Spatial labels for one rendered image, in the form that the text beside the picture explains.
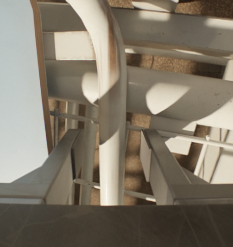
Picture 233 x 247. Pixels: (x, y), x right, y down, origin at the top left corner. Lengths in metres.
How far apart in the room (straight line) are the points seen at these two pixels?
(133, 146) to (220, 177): 0.51
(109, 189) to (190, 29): 0.17
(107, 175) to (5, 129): 0.10
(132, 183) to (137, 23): 0.69
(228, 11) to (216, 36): 0.50
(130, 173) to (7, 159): 0.64
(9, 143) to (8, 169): 0.03
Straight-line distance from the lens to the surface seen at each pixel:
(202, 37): 0.21
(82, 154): 0.16
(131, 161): 0.75
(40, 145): 0.16
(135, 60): 0.65
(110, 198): 0.17
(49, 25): 0.23
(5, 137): 0.18
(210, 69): 0.56
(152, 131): 0.15
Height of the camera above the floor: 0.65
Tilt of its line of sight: 69 degrees down
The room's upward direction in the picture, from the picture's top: 148 degrees counter-clockwise
